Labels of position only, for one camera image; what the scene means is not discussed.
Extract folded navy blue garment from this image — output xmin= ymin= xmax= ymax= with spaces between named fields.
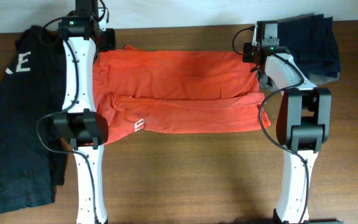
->
xmin=278 ymin=14 xmax=341 ymax=79

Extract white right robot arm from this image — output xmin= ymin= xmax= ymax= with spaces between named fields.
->
xmin=241 ymin=21 xmax=331 ymax=223

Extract red soccer t-shirt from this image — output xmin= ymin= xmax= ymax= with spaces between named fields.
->
xmin=93 ymin=46 xmax=270 ymax=142

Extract black t-shirt white letters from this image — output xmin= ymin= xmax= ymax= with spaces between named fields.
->
xmin=0 ymin=26 xmax=67 ymax=214

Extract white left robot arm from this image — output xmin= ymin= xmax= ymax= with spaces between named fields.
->
xmin=53 ymin=1 xmax=108 ymax=223

